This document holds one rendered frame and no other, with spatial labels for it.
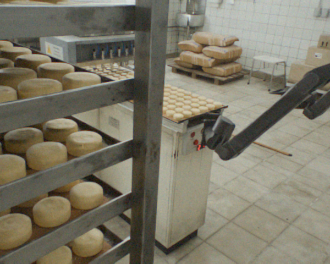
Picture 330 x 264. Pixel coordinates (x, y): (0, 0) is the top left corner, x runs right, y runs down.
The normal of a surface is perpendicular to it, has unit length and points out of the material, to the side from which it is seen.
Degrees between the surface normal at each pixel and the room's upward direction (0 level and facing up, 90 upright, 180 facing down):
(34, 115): 90
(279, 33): 90
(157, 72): 90
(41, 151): 0
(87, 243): 0
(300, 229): 0
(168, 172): 90
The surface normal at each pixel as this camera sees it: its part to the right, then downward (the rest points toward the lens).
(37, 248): 0.72, 0.33
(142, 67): -0.68, 0.26
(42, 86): 0.07, -0.91
